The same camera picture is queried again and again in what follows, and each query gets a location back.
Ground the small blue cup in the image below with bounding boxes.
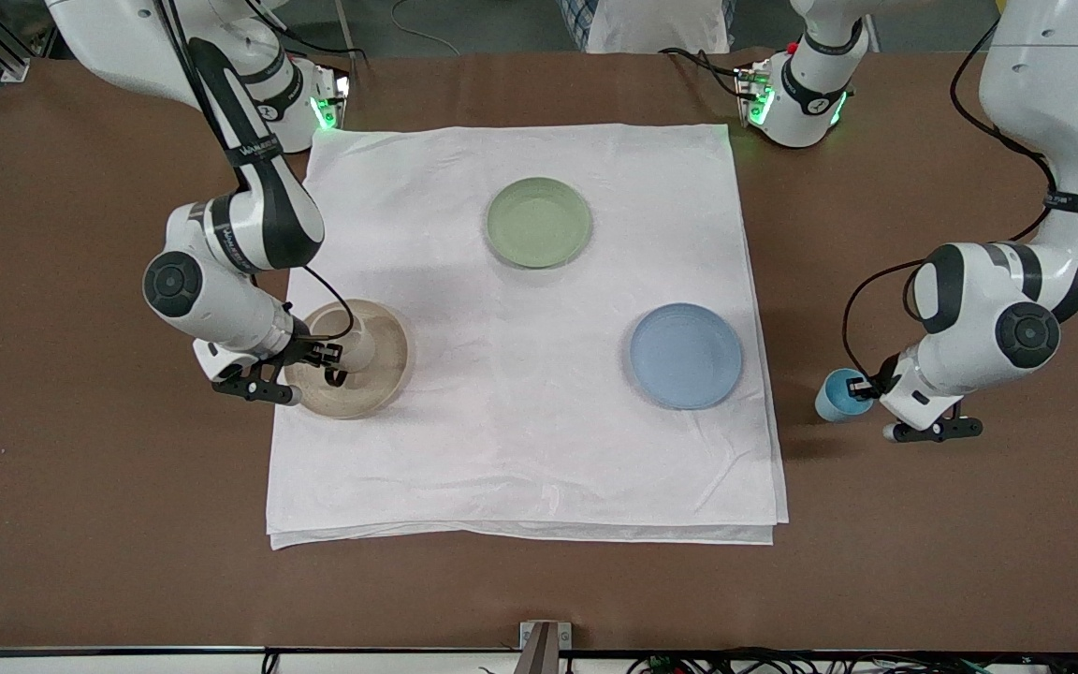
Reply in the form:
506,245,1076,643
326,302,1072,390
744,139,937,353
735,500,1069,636
814,367,875,424

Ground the white mug black handle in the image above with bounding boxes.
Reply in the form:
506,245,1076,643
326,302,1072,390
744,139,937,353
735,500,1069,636
324,314,379,388

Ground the beige ribbed plate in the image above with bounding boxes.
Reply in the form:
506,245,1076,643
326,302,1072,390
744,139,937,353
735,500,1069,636
283,300,412,420

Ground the blue plate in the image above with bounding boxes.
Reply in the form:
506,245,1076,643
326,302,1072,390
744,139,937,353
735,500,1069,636
629,301,744,411

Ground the green plate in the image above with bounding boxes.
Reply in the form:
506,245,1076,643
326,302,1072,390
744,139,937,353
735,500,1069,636
485,176,593,270

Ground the white cloth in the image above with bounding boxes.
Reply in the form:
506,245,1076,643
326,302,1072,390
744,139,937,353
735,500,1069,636
265,123,790,550

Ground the person in white apron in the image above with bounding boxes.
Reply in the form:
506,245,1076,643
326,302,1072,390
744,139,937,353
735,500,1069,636
558,0,736,54

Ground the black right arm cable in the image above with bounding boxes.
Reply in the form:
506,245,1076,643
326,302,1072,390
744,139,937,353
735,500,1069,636
155,0,357,343

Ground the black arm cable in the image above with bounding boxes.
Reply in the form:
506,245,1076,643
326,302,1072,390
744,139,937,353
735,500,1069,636
155,0,357,343
841,19,1078,380

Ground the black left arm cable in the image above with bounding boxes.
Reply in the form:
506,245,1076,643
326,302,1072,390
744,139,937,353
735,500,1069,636
841,19,1078,380

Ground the metal table edge bracket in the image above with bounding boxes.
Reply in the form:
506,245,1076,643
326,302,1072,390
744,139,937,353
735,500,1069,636
517,620,574,674

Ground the black left base cable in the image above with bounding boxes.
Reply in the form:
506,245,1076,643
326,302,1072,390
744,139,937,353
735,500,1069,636
659,47,748,99

